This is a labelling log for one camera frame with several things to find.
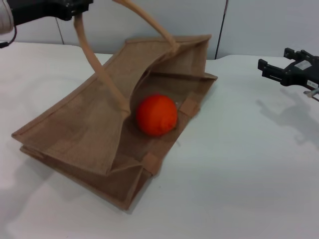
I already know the arm connector cable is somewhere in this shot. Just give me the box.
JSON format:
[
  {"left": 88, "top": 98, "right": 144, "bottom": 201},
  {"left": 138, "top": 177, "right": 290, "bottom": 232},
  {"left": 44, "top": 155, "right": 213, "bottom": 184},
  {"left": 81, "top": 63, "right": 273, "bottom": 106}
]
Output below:
[
  {"left": 303, "top": 87, "right": 319, "bottom": 102},
  {"left": 0, "top": 24, "right": 17, "bottom": 49}
]

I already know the right arm connector cable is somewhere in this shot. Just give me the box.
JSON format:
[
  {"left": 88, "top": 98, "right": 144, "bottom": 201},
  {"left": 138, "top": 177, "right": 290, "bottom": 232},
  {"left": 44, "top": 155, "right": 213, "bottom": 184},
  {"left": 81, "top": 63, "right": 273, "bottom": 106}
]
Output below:
[{"left": 303, "top": 87, "right": 319, "bottom": 102}]

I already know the brown jute handbag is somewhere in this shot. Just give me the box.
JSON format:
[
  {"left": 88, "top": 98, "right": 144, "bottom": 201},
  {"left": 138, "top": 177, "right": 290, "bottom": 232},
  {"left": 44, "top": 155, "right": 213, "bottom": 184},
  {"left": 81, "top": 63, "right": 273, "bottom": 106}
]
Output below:
[{"left": 11, "top": 0, "right": 219, "bottom": 214}]

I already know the thin vertical wall strip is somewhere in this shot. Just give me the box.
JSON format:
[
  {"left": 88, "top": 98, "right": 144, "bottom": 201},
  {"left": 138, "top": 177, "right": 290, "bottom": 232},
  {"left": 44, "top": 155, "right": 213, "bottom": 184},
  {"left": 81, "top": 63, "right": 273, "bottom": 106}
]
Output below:
[{"left": 214, "top": 0, "right": 229, "bottom": 60}]

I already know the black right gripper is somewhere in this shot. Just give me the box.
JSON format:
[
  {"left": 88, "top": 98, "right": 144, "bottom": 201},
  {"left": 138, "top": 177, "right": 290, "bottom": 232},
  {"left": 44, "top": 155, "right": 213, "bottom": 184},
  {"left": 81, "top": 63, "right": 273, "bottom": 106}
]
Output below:
[{"left": 258, "top": 47, "right": 319, "bottom": 89}]

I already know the left arm connector cable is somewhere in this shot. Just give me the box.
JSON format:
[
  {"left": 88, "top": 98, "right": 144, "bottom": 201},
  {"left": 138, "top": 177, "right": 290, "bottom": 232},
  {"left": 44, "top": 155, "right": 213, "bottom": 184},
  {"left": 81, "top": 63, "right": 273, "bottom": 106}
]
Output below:
[{"left": 0, "top": 24, "right": 17, "bottom": 49}]

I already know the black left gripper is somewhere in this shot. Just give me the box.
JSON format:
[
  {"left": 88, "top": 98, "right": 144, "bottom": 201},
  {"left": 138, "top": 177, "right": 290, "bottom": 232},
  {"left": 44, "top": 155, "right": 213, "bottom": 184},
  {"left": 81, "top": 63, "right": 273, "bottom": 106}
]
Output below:
[{"left": 7, "top": 0, "right": 94, "bottom": 27}]

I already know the orange fruit with stem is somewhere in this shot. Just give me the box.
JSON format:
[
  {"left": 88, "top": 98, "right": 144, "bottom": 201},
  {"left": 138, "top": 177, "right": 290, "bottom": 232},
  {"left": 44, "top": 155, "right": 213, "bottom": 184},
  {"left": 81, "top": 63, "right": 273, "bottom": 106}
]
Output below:
[{"left": 136, "top": 94, "right": 178, "bottom": 137}]

